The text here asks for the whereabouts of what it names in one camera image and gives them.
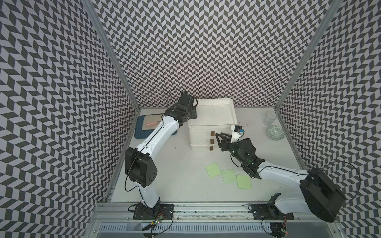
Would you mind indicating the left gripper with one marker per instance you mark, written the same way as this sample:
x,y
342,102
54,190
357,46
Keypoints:
x,y
188,101

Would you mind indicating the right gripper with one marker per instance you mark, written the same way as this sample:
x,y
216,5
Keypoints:
x,y
229,144

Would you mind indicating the white three-drawer cabinet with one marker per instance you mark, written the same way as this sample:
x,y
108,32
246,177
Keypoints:
x,y
216,115

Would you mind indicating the clear glass cup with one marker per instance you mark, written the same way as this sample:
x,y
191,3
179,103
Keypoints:
x,y
269,118

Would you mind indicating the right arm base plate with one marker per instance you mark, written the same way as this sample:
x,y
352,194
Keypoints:
x,y
268,212

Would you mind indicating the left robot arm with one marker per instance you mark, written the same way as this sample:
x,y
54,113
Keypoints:
x,y
139,162

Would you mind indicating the green sticky note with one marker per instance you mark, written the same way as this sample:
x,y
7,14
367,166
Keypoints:
x,y
212,170
228,176
244,182

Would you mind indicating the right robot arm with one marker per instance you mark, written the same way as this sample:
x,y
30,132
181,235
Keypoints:
x,y
320,195

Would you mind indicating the aluminium front rail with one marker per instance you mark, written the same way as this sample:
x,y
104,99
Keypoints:
x,y
183,212

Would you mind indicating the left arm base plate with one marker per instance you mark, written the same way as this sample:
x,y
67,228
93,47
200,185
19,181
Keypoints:
x,y
144,213

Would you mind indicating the beige folded cloth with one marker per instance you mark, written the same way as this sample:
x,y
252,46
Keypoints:
x,y
151,118

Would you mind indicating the blue tray mat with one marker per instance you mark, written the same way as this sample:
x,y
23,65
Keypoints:
x,y
139,133

